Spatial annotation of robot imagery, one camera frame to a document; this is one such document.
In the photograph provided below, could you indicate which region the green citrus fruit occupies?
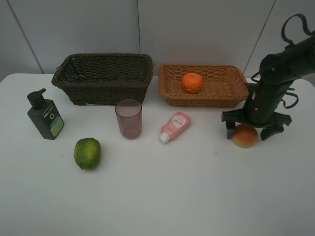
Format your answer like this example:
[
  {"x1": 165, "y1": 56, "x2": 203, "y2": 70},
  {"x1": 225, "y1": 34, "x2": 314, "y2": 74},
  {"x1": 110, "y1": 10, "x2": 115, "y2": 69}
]
[{"x1": 73, "y1": 138, "x2": 101, "y2": 170}]

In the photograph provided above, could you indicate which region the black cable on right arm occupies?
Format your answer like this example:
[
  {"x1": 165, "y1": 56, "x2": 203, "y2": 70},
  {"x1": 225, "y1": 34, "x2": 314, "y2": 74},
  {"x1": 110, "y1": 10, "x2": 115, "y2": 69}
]
[{"x1": 281, "y1": 13, "x2": 315, "y2": 46}]

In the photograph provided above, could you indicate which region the translucent purple plastic cup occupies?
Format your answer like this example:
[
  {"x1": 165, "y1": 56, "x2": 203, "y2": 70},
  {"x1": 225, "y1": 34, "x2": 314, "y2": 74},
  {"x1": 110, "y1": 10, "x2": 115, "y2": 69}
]
[{"x1": 115, "y1": 99, "x2": 142, "y2": 139}]

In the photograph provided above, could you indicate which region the dark brown wicker basket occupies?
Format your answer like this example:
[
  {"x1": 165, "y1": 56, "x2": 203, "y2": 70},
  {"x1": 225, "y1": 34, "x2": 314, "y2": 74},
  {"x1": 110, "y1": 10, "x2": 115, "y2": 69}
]
[{"x1": 52, "y1": 53, "x2": 153, "y2": 106}]

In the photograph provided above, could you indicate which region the red yellow peach fruit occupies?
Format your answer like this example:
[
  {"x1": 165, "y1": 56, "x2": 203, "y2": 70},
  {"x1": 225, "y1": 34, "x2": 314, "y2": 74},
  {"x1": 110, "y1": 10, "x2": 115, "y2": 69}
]
[{"x1": 232, "y1": 124, "x2": 258, "y2": 148}]

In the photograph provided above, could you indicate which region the pink squeeze bottle white cap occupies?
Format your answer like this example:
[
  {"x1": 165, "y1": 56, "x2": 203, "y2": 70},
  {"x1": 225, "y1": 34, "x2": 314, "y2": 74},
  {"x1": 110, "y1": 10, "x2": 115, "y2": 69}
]
[{"x1": 159, "y1": 112, "x2": 191, "y2": 144}]

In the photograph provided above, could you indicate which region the dark green pump bottle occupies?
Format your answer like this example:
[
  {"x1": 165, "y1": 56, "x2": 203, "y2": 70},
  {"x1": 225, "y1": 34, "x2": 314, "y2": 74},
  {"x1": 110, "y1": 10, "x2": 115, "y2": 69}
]
[{"x1": 27, "y1": 88, "x2": 64, "y2": 140}]

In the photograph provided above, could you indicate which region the orange mandarin fruit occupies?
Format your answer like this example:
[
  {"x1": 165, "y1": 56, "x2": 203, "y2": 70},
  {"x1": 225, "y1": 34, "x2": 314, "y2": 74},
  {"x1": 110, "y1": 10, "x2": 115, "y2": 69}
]
[{"x1": 182, "y1": 73, "x2": 203, "y2": 94}]

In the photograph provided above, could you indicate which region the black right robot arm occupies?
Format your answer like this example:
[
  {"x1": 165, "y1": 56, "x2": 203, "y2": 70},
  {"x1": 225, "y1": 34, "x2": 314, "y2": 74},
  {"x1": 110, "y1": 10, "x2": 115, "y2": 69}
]
[{"x1": 221, "y1": 36, "x2": 315, "y2": 141}]

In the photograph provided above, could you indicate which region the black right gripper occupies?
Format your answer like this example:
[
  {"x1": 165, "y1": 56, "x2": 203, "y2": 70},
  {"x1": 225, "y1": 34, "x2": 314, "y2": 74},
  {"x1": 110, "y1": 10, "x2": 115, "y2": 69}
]
[{"x1": 221, "y1": 83, "x2": 292, "y2": 141}]

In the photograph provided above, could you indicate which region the light orange wicker basket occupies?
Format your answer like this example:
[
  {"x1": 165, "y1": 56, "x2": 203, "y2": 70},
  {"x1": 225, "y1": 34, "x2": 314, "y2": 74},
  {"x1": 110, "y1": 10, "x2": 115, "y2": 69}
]
[{"x1": 158, "y1": 63, "x2": 249, "y2": 108}]

